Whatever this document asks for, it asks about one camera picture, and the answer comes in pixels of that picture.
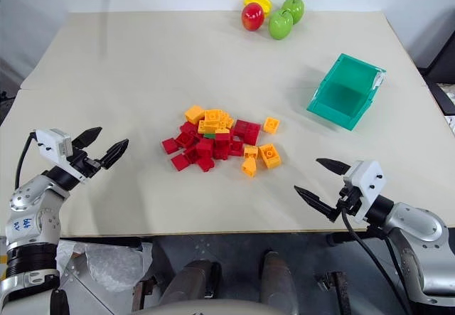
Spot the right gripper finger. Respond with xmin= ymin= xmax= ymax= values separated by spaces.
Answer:
xmin=316 ymin=158 xmax=353 ymax=178
xmin=294 ymin=185 xmax=343 ymax=223

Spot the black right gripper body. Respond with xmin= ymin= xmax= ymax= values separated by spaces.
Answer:
xmin=335 ymin=183 xmax=361 ymax=218

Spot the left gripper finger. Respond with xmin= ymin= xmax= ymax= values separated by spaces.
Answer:
xmin=71 ymin=127 xmax=103 ymax=150
xmin=100 ymin=138 xmax=129 ymax=170

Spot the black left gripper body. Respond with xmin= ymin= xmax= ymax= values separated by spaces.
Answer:
xmin=66 ymin=146 xmax=103 ymax=181

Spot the teal plastic bin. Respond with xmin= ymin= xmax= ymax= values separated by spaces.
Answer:
xmin=306 ymin=53 xmax=387 ymax=132

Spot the yellow plastic toy brick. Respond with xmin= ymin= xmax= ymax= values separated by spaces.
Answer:
xmin=257 ymin=143 xmax=282 ymax=170

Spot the dark rounded shape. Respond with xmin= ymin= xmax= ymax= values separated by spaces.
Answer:
xmin=260 ymin=250 xmax=299 ymax=306
xmin=159 ymin=259 xmax=222 ymax=306

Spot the clear plastic bubble wrap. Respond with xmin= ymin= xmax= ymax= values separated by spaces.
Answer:
xmin=55 ymin=239 xmax=154 ymax=295

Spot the pale robot torso rim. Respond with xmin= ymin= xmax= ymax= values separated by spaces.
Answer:
xmin=130 ymin=298 xmax=296 ymax=315

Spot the green toy apple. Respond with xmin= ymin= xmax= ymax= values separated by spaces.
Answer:
xmin=268 ymin=8 xmax=294 ymax=41
xmin=282 ymin=0 xmax=306 ymax=25

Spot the red toy apple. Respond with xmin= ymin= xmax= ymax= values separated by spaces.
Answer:
xmin=241 ymin=2 xmax=266 ymax=32

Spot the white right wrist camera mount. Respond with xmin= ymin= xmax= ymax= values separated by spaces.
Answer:
xmin=342 ymin=159 xmax=388 ymax=223

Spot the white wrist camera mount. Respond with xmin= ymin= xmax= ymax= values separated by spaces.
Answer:
xmin=342 ymin=159 xmax=388 ymax=223
xmin=34 ymin=127 xmax=88 ymax=181

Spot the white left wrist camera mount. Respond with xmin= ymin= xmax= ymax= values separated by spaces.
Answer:
xmin=34 ymin=127 xmax=88 ymax=181

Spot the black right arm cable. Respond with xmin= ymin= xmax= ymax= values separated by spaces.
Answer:
xmin=341 ymin=206 xmax=413 ymax=315

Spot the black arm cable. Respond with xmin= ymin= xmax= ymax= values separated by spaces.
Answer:
xmin=341 ymin=206 xmax=413 ymax=315
xmin=14 ymin=132 xmax=38 ymax=190

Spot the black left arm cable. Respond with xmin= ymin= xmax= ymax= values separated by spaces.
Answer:
xmin=14 ymin=132 xmax=38 ymax=190

